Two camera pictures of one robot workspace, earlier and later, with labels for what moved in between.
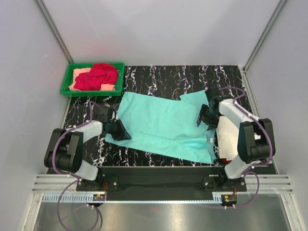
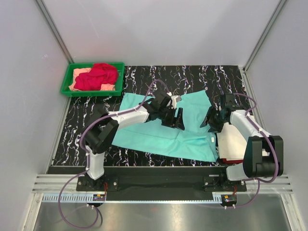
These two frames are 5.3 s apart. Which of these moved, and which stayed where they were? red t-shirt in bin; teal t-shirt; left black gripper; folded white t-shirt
Moved: left black gripper
Stayed: red t-shirt in bin; folded white t-shirt; teal t-shirt
